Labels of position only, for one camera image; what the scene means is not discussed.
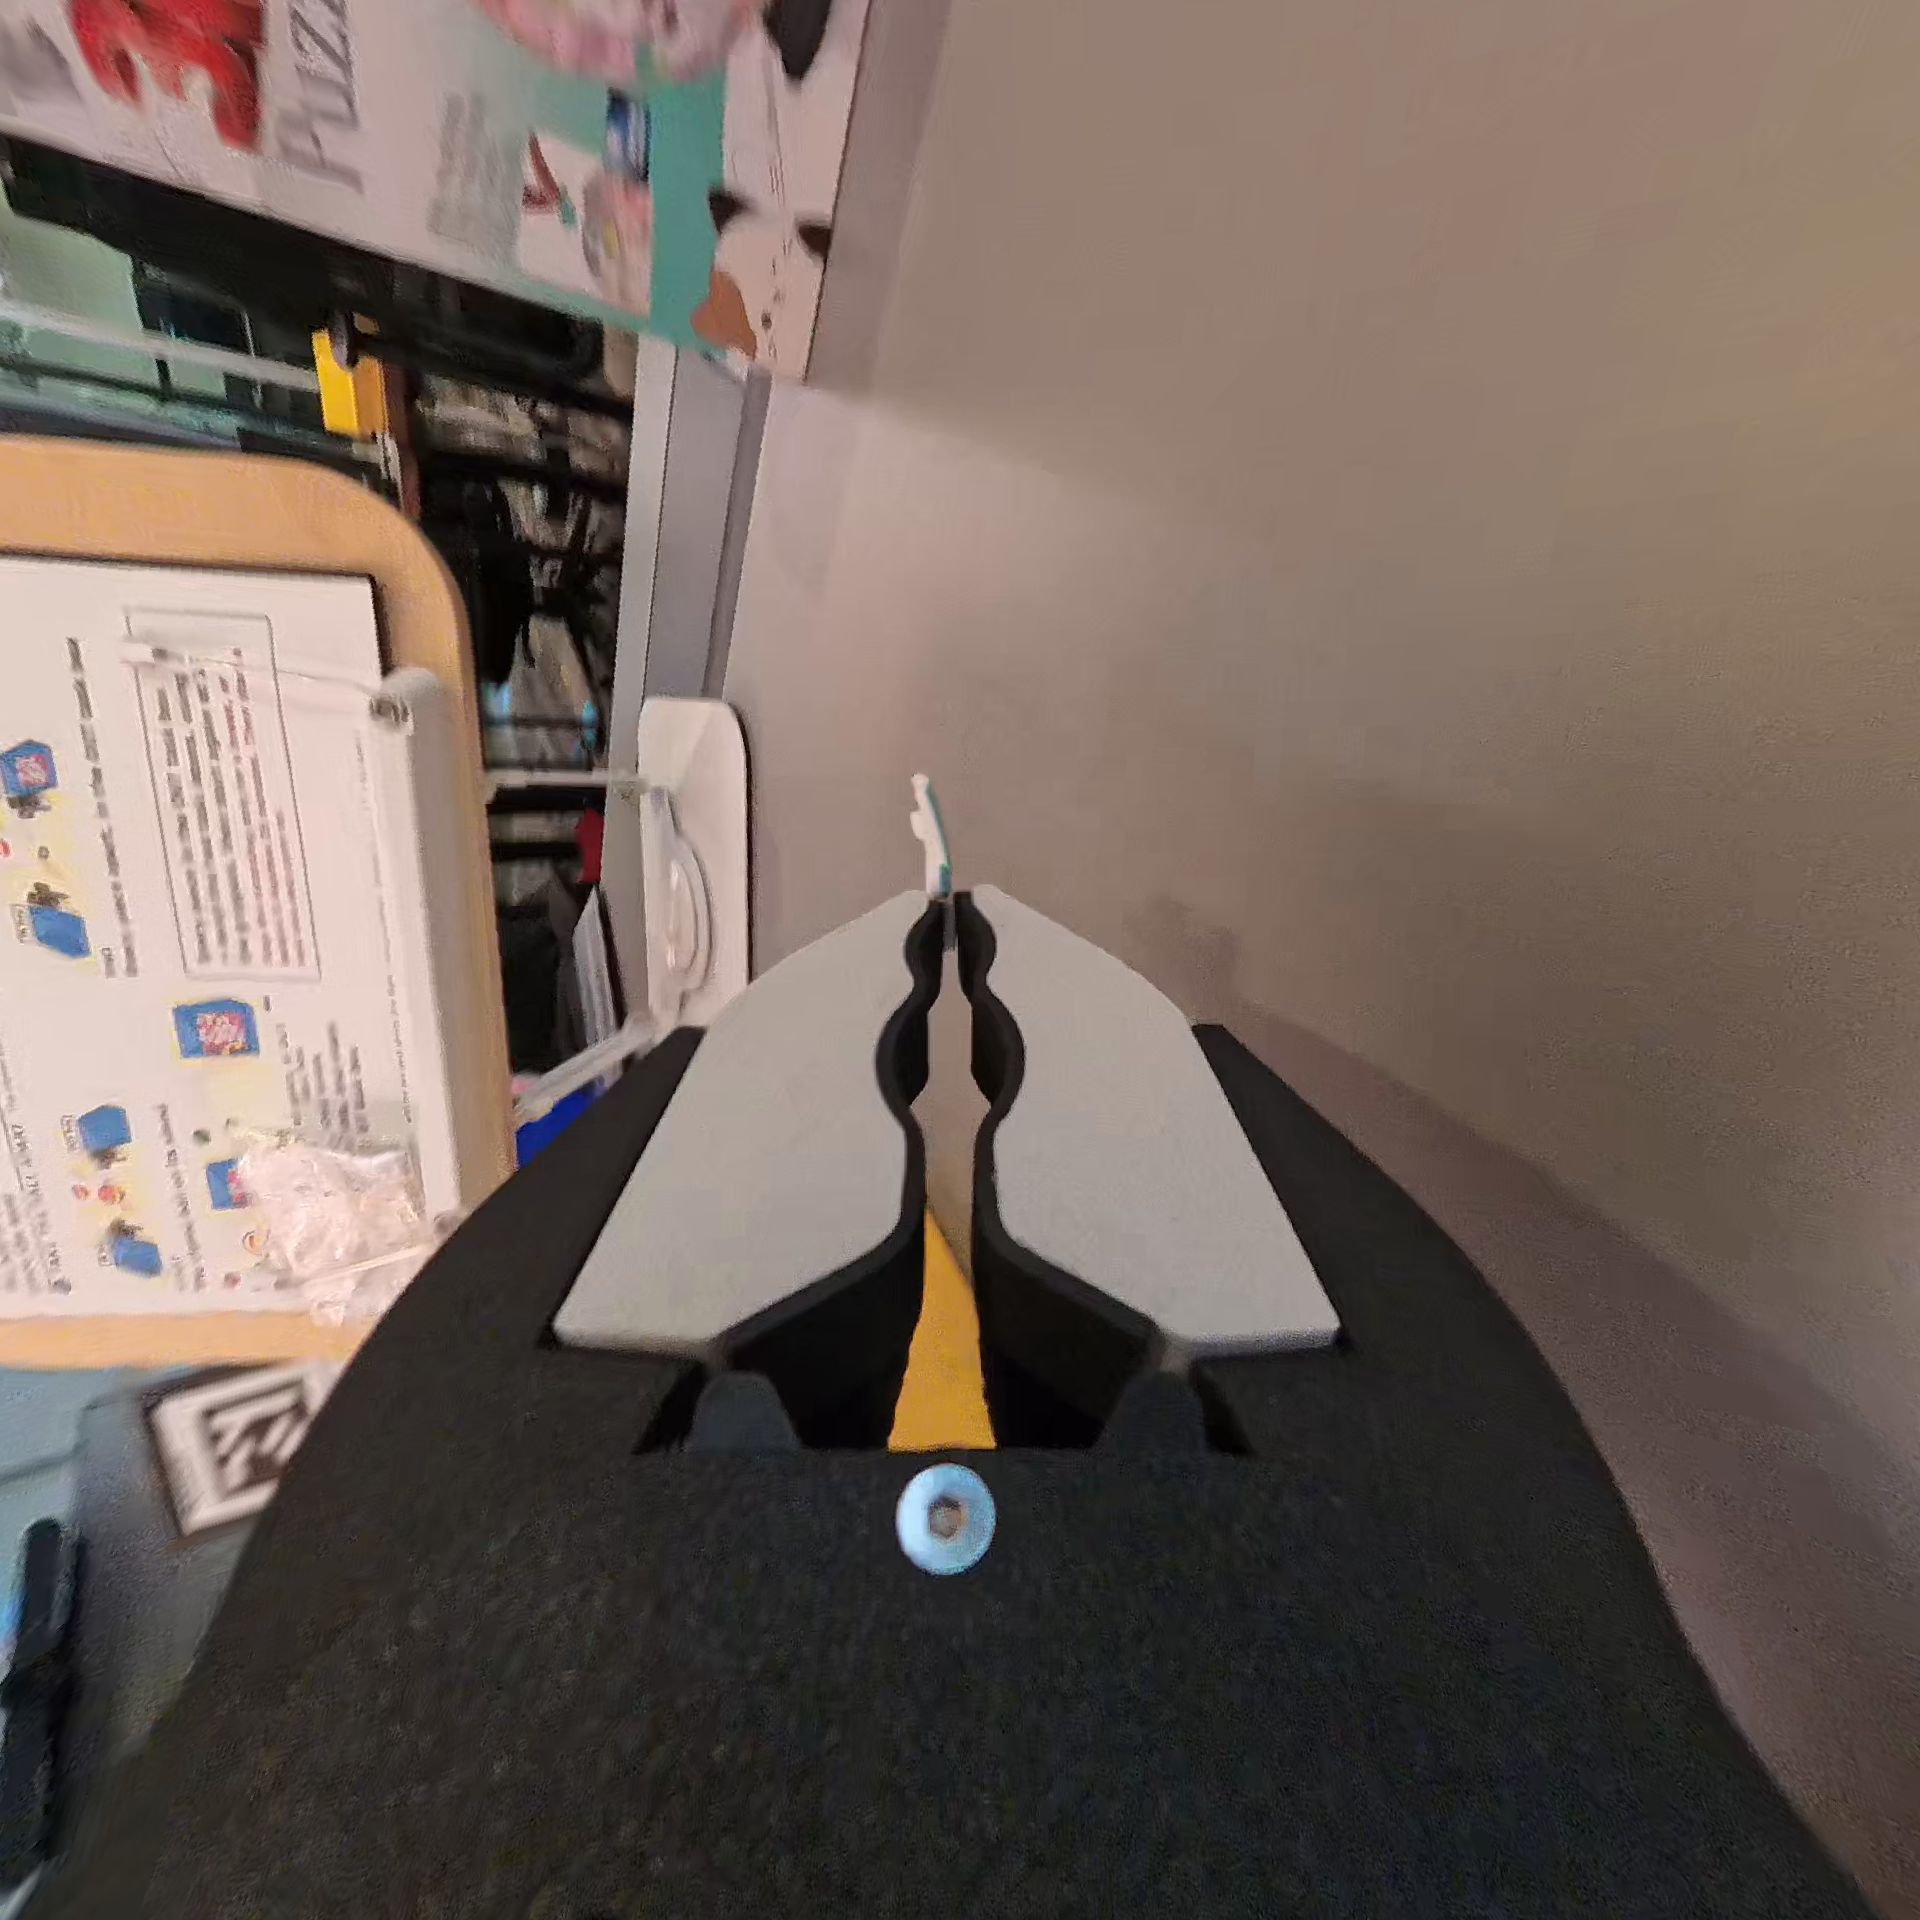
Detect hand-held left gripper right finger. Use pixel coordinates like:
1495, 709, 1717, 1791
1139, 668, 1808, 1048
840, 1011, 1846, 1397
956, 884, 1340, 1450

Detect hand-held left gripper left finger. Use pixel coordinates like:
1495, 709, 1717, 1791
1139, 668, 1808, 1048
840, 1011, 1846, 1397
554, 888, 939, 1450

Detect colourful puzzle ball box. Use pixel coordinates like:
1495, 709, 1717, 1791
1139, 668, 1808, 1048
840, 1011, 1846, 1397
0, 0, 875, 383

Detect blue box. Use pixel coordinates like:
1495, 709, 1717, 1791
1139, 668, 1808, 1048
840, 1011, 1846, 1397
513, 1072, 609, 1170

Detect white base clear stand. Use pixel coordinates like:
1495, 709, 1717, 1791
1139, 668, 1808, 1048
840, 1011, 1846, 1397
601, 696, 753, 1052

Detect clear plastic bag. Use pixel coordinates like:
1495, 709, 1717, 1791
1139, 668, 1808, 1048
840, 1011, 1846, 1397
238, 1132, 453, 1329

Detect black white marker tag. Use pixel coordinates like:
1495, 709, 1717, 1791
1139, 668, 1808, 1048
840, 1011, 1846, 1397
142, 1354, 355, 1538

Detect wooden board with instruction sheet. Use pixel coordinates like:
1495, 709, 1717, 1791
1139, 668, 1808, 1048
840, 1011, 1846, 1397
0, 436, 521, 1370

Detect dark shelving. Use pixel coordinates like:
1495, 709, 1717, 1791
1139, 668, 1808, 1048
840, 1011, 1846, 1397
404, 284, 639, 1083

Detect black blue device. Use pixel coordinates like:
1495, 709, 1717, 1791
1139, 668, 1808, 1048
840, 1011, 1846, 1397
0, 1516, 84, 1891

